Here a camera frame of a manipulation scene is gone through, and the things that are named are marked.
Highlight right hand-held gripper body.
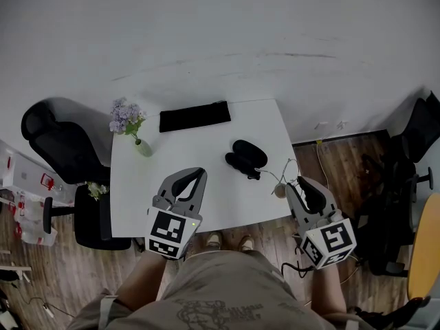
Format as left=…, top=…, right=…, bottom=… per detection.
left=300, top=209, right=357, bottom=270

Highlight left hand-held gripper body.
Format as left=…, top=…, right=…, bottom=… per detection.
left=144, top=193, right=204, bottom=261

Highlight wire-frame eyeglasses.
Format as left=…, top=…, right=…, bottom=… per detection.
left=254, top=157, right=300, bottom=199

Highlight black glasses case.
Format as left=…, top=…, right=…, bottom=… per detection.
left=224, top=139, right=269, bottom=181

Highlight person's left forearm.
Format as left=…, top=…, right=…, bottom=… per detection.
left=115, top=252, right=166, bottom=311

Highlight person's right forearm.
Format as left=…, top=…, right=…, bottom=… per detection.
left=310, top=265, right=349, bottom=315

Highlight pale green vase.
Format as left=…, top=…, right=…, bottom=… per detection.
left=134, top=137, right=153, bottom=158

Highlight person's left shoe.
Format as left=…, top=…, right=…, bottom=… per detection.
left=206, top=231, right=224, bottom=250

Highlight small white flower bunch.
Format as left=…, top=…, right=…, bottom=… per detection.
left=85, top=180, right=110, bottom=201

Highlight flat black fabric pouch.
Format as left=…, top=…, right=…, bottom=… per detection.
left=158, top=100, right=232, bottom=134

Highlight purple artificial flowers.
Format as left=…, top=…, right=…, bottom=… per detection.
left=109, top=96, right=148, bottom=140

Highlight black office chair with armrests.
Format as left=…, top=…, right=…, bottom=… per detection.
left=355, top=90, right=440, bottom=278

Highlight person's grey printed t-shirt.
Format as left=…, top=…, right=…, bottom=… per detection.
left=67, top=249, right=379, bottom=330

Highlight black bag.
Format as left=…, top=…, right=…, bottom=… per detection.
left=353, top=296, right=431, bottom=330

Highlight round yellow table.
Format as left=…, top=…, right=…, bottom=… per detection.
left=406, top=193, right=440, bottom=301

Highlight black high-back office chair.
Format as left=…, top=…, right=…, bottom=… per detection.
left=21, top=99, right=132, bottom=252

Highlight white boxes with red labels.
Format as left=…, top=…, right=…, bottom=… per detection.
left=0, top=138, right=76, bottom=248

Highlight thin yellow floor cable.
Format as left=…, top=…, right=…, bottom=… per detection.
left=315, top=138, right=330, bottom=188

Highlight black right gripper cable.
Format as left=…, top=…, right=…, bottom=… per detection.
left=280, top=245, right=316, bottom=279

